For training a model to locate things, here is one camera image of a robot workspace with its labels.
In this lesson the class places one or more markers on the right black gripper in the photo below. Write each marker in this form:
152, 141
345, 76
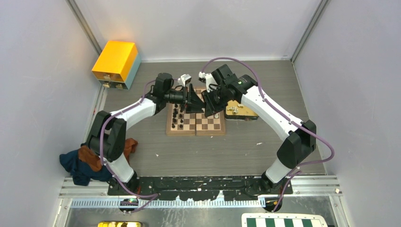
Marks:
211, 109

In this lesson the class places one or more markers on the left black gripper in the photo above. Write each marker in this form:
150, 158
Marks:
191, 101

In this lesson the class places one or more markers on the wooden chess board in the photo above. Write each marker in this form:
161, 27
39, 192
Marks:
180, 123

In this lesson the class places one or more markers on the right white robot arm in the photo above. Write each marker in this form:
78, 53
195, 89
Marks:
296, 135

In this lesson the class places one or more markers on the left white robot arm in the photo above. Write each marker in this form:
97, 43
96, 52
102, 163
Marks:
108, 132

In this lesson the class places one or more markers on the green white checkered board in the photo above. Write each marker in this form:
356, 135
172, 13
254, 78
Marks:
282, 220

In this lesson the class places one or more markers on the gold tin tray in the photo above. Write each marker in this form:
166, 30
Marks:
239, 112

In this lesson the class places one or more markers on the yellow teal drawer box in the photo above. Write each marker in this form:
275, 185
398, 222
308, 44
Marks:
117, 65

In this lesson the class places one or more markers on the orange cloth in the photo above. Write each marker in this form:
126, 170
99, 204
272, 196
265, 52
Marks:
86, 155

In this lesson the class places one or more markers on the dark blue cloth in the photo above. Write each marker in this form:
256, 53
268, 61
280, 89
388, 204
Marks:
80, 171

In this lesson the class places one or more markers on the gold tin front edge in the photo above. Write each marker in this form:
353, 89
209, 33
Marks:
120, 224

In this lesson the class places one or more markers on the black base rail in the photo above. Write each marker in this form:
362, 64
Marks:
198, 188

